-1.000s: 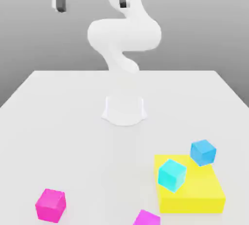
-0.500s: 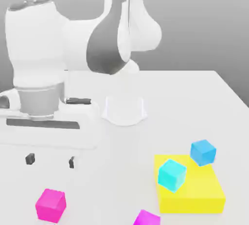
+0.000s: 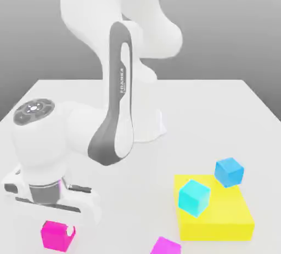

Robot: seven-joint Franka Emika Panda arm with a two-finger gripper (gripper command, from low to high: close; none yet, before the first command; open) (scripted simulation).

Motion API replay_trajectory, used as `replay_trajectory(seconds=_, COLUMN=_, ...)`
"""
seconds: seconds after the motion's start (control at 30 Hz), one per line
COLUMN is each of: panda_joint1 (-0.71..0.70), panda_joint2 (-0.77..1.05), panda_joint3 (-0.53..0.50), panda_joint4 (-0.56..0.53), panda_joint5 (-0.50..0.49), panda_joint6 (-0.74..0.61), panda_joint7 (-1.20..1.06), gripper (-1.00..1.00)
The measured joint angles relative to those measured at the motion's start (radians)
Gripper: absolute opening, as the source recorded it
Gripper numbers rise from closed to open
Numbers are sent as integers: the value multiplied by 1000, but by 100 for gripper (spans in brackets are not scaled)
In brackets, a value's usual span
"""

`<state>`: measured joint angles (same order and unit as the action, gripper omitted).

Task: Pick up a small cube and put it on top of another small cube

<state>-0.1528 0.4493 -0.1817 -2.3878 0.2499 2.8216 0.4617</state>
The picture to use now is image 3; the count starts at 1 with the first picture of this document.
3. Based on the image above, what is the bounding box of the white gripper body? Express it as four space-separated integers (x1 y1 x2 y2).
14 191 102 227

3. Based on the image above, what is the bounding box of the small magenta cube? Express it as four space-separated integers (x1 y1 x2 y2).
40 220 76 253

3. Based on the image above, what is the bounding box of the small purple cube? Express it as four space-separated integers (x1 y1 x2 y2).
150 236 182 254

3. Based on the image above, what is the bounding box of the small cyan cube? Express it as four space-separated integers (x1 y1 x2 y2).
178 179 211 218

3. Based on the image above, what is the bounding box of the small blue cube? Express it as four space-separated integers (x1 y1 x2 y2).
214 157 245 188

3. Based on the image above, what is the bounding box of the large yellow box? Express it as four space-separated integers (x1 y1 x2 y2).
173 174 255 241

